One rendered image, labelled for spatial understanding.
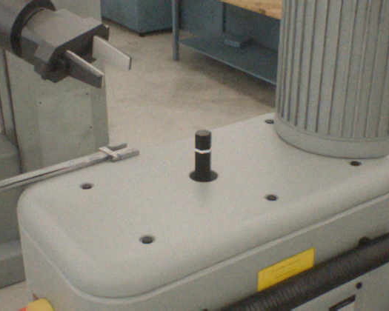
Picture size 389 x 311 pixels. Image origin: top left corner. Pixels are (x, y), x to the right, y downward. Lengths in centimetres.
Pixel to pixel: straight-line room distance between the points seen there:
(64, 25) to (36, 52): 6
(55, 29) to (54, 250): 30
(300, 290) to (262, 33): 662
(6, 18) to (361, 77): 46
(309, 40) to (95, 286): 41
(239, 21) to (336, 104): 678
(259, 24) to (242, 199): 661
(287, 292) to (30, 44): 44
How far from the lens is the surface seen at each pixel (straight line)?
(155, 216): 75
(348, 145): 89
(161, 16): 837
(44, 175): 84
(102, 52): 89
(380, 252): 88
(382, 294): 104
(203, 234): 72
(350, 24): 83
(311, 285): 80
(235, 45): 712
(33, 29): 88
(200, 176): 82
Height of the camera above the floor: 228
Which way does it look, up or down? 26 degrees down
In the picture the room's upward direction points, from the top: straight up
